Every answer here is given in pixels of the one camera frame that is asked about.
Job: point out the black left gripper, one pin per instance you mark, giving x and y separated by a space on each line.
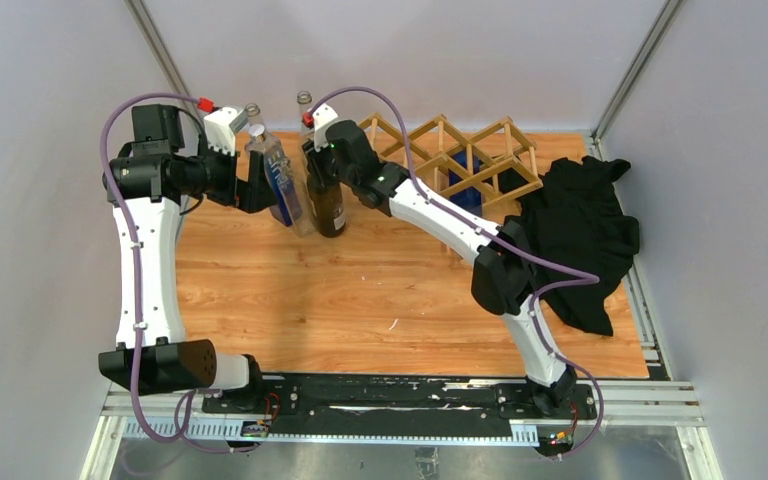
250 195

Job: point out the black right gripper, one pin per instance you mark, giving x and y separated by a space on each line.
317 162

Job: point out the olive wine bottle silver neck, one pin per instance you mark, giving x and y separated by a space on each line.
326 194

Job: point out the blue square glass bottle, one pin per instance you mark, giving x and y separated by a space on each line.
272 151

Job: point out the dark labelled clear bottle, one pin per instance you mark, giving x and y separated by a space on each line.
253 116

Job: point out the clear glass bottle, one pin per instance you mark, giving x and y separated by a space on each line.
305 102

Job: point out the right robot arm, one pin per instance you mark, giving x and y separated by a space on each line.
502 281

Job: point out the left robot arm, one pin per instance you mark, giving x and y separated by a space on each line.
147 182

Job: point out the wooden wine rack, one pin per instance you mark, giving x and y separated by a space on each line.
497 164

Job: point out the dark green cloth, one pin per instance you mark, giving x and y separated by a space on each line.
575 219

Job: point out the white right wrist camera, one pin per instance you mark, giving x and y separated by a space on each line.
323 117

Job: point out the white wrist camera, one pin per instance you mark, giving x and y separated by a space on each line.
222 126
323 117

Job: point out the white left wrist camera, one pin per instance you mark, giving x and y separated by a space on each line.
222 126

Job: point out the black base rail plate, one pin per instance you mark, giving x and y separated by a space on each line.
403 406

